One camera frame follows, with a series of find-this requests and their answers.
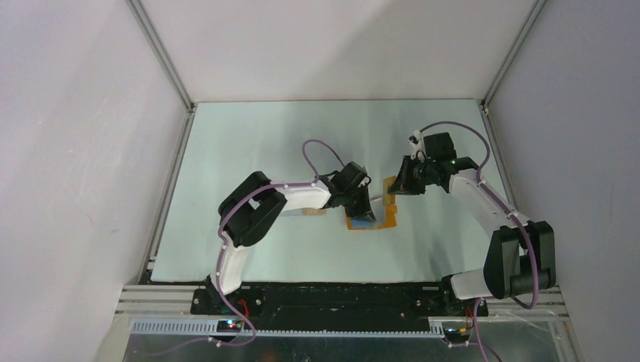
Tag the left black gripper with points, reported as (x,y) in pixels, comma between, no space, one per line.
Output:
(364,210)

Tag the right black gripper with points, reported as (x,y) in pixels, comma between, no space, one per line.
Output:
(400,186)

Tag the orange card holder wallet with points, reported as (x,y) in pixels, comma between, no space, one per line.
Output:
(384,209)

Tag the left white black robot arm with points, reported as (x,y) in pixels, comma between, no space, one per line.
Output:
(250,211)

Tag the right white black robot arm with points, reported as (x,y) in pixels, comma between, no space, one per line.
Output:
(521,254)

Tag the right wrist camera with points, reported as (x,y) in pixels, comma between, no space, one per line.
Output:
(417,141)

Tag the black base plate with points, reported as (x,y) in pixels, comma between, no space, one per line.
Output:
(406,306)

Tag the grey slotted cable duct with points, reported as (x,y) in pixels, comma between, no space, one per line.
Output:
(194,327)

